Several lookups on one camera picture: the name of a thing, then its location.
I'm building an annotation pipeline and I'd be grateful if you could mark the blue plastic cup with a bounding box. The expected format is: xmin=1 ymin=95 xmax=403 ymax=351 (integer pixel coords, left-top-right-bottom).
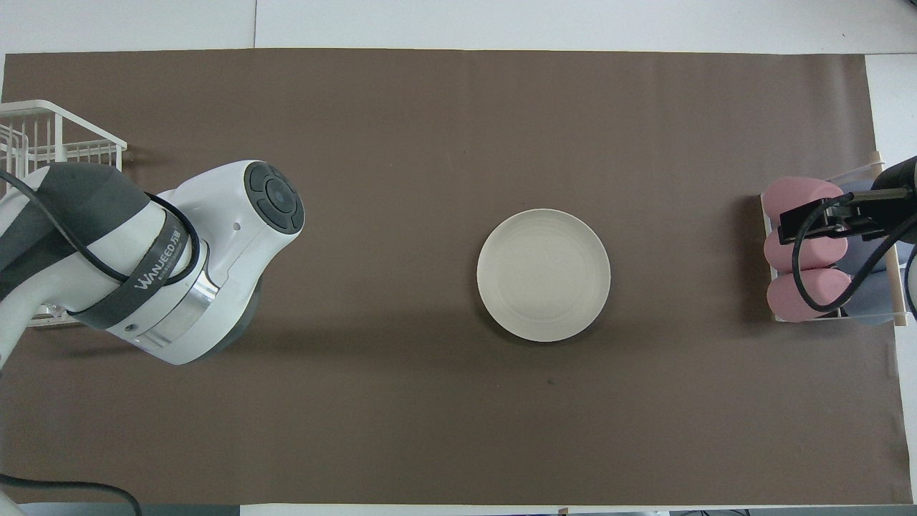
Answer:
xmin=837 ymin=179 xmax=889 ymax=199

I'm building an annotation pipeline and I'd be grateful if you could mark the pink plastic cup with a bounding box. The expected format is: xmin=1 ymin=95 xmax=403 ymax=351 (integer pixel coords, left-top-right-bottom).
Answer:
xmin=764 ymin=231 xmax=849 ymax=274
xmin=767 ymin=268 xmax=855 ymax=323
xmin=762 ymin=176 xmax=843 ymax=219

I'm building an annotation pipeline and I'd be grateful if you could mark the white wire dish rack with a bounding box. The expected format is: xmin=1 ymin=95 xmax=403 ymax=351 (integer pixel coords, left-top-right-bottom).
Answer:
xmin=0 ymin=100 xmax=129 ymax=328

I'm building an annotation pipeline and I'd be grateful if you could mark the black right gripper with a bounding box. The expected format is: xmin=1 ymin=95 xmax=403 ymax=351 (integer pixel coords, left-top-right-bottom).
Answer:
xmin=777 ymin=154 xmax=917 ymax=247

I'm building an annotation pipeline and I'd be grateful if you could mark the brown table mat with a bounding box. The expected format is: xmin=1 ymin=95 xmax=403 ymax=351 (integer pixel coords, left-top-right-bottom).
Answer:
xmin=0 ymin=48 xmax=914 ymax=506

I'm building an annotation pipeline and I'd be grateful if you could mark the cream round plate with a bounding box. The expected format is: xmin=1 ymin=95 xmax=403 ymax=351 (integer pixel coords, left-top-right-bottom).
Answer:
xmin=476 ymin=209 xmax=612 ymax=343

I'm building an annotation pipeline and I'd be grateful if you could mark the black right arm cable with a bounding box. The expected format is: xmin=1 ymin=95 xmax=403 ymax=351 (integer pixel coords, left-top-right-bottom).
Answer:
xmin=791 ymin=193 xmax=917 ymax=313

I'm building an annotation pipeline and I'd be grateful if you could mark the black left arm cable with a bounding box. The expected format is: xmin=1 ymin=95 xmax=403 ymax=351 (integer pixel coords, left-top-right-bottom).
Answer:
xmin=0 ymin=168 xmax=200 ymax=516

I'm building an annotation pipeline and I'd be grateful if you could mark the white cup rack wooden bar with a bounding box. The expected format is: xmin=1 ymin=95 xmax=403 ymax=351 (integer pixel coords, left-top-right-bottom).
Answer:
xmin=759 ymin=150 xmax=912 ymax=328

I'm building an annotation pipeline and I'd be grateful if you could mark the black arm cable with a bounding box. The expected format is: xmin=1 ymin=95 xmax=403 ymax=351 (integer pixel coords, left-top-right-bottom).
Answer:
xmin=791 ymin=193 xmax=917 ymax=313
xmin=0 ymin=168 xmax=200 ymax=516

